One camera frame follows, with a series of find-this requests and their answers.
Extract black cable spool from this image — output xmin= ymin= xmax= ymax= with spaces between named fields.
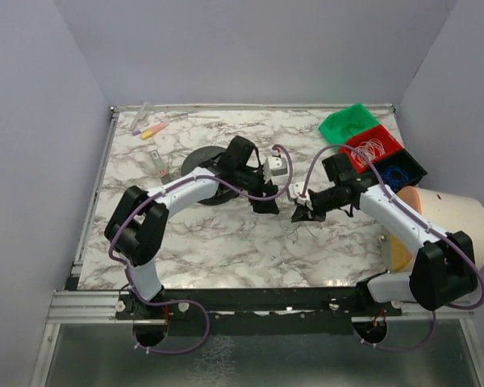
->
xmin=180 ymin=145 xmax=239 ymax=206

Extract black plastic bin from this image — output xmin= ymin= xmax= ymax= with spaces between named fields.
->
xmin=375 ymin=148 xmax=428 ymax=192

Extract red plastic bin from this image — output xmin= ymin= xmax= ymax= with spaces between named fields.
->
xmin=338 ymin=124 xmax=403 ymax=173

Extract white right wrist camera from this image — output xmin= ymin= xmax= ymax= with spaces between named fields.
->
xmin=288 ymin=181 xmax=312 ymax=209

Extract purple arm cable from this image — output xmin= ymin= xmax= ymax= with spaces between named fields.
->
xmin=300 ymin=144 xmax=484 ymax=352
xmin=108 ymin=144 xmax=294 ymax=356

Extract white wires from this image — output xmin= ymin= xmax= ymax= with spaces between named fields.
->
xmin=349 ymin=137 xmax=388 ymax=166

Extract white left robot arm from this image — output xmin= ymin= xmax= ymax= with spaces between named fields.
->
xmin=104 ymin=136 xmax=279 ymax=302

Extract clear plastic tube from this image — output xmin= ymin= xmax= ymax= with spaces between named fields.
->
xmin=131 ymin=102 xmax=148 ymax=131

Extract blue wires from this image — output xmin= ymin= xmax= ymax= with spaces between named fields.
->
xmin=381 ymin=164 xmax=412 ymax=189

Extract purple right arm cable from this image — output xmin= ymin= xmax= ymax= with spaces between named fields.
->
xmin=300 ymin=144 xmax=484 ymax=352

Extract large white cylinder bucket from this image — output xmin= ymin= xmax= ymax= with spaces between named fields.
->
xmin=398 ymin=186 xmax=484 ymax=268

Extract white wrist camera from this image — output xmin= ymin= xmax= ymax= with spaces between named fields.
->
xmin=288 ymin=181 xmax=312 ymax=209
xmin=263 ymin=156 xmax=288 ymax=181

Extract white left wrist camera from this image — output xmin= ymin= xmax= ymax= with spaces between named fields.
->
xmin=263 ymin=156 xmax=288 ymax=181

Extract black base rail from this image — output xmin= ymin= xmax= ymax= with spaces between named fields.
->
xmin=115 ymin=283 xmax=401 ymax=336

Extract aluminium frame rail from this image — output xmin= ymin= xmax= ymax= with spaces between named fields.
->
xmin=27 ymin=106 xmax=122 ymax=387

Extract green plastic bin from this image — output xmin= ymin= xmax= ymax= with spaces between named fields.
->
xmin=318 ymin=103 xmax=379 ymax=144

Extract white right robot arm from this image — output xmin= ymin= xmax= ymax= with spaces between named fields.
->
xmin=289 ymin=153 xmax=478 ymax=311

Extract purple yellow pink markers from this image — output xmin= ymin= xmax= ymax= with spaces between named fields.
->
xmin=132 ymin=123 xmax=168 ymax=140

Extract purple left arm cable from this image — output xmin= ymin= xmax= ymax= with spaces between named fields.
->
xmin=108 ymin=144 xmax=294 ymax=356

